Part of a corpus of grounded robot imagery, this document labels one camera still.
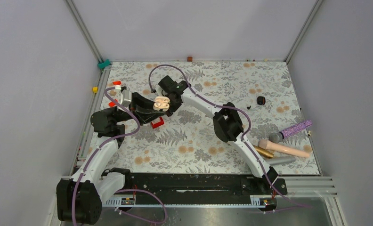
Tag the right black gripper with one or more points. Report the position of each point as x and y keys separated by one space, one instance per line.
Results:
x=172 y=109

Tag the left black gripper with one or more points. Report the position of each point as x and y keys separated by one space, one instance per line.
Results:
x=142 y=108

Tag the pink earbud charging case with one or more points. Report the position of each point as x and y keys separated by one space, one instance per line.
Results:
x=161 y=103

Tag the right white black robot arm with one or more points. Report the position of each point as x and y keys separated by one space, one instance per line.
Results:
x=228 y=127

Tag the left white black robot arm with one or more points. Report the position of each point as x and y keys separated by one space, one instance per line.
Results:
x=81 y=197

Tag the black earbud case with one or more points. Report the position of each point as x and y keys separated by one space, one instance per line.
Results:
x=261 y=100

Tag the red box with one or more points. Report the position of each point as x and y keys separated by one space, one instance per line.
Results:
x=157 y=122

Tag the teal block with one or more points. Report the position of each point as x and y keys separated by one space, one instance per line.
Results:
x=104 y=64

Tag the floral table mat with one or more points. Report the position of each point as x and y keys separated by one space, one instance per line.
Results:
x=186 y=143

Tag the pink microphone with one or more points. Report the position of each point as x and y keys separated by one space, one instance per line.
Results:
x=266 y=144

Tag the gold microphone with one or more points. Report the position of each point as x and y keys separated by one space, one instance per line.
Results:
x=263 y=152

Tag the purple glitter microphone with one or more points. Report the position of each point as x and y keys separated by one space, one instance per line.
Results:
x=292 y=130

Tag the grey microphone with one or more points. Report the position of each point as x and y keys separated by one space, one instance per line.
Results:
x=280 y=160

